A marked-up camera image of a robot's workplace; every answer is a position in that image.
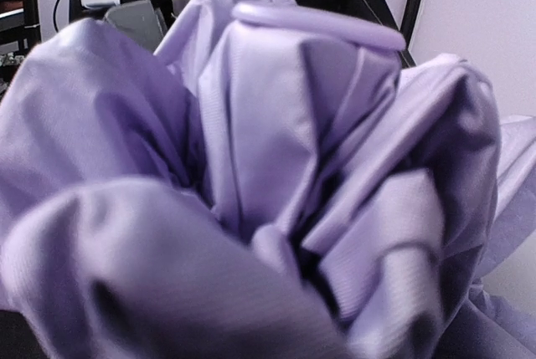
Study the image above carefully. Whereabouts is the lavender folding umbrella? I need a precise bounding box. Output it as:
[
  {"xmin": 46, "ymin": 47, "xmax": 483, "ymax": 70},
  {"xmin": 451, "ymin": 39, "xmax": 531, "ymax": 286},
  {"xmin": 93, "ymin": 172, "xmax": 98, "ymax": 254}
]
[{"xmin": 1, "ymin": 0, "xmax": 535, "ymax": 358}]

